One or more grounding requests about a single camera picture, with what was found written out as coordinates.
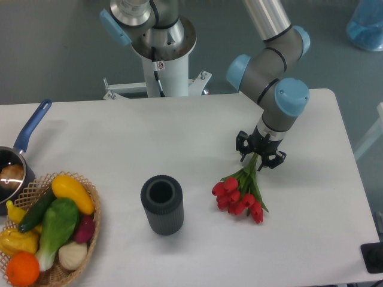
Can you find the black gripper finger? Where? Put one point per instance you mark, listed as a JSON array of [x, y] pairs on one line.
[[242, 145], [272, 161]]

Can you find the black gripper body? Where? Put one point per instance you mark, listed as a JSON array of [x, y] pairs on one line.
[[262, 146]]

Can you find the red tulip bouquet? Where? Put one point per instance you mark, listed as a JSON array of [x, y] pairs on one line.
[[239, 193]]

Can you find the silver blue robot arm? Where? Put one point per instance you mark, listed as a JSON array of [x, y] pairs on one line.
[[259, 78]]

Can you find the dark grey ribbed vase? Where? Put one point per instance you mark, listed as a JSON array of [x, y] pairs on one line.
[[162, 200]]

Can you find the black device at table edge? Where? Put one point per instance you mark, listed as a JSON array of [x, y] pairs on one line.
[[372, 256]]

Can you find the blue translucent plastic container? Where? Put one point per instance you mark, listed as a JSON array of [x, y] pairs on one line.
[[364, 29]]

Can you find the purple red radish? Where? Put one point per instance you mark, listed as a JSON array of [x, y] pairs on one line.
[[85, 230]]

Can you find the yellow squash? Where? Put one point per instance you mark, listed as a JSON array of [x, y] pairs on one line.
[[64, 186]]

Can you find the green bok choy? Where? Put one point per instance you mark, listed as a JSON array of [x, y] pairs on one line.
[[58, 225]]

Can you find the white garlic bulb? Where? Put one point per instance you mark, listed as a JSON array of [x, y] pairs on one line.
[[72, 255]]

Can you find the green cucumber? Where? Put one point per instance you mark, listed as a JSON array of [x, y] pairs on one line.
[[35, 214]]

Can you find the woven wicker basket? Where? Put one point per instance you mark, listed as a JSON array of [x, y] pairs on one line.
[[58, 275]]

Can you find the brown bread roll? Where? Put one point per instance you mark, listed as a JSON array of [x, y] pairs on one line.
[[11, 177]]

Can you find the yellow banana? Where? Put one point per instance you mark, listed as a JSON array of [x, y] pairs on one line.
[[15, 214]]

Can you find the yellow pumpkin gourd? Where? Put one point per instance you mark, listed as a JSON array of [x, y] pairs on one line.
[[14, 242]]

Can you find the orange fruit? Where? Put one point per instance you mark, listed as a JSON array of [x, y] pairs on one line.
[[23, 269]]

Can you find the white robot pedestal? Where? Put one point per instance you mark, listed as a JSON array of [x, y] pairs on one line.
[[164, 55]]

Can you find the white frame at right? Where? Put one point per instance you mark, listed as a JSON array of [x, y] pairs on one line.
[[370, 137]]

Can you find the blue handled saucepan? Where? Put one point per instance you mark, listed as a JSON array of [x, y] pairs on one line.
[[14, 155]]

